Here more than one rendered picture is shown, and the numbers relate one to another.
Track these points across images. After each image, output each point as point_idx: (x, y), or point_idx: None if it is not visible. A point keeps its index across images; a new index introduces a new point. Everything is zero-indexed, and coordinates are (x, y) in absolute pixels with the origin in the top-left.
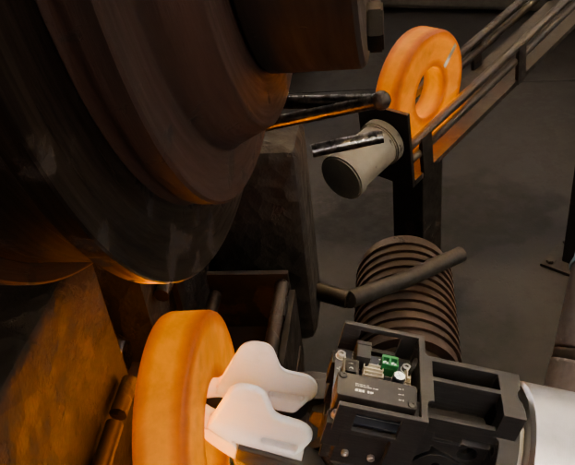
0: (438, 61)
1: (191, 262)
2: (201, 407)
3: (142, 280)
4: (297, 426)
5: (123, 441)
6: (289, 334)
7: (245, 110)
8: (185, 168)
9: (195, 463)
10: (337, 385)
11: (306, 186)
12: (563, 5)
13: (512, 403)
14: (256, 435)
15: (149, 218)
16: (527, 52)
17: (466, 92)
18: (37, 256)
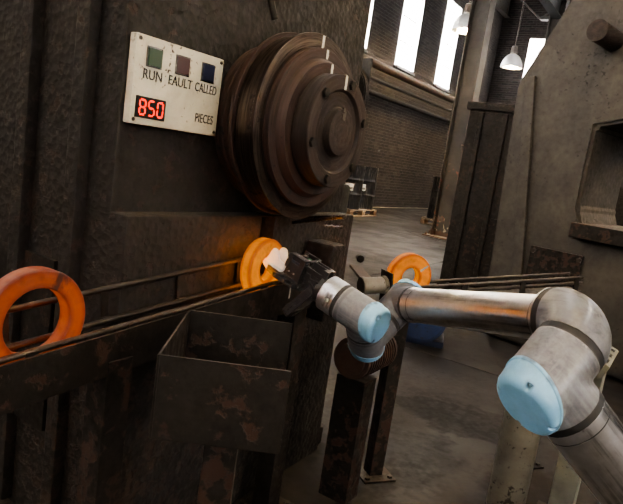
0: (417, 267)
1: (273, 202)
2: (265, 253)
3: (261, 188)
4: (282, 263)
5: None
6: None
7: (290, 173)
8: (275, 174)
9: (257, 258)
10: (293, 252)
11: (338, 266)
12: (496, 282)
13: (328, 271)
14: (273, 264)
15: (267, 181)
16: (468, 289)
17: (427, 285)
18: (249, 182)
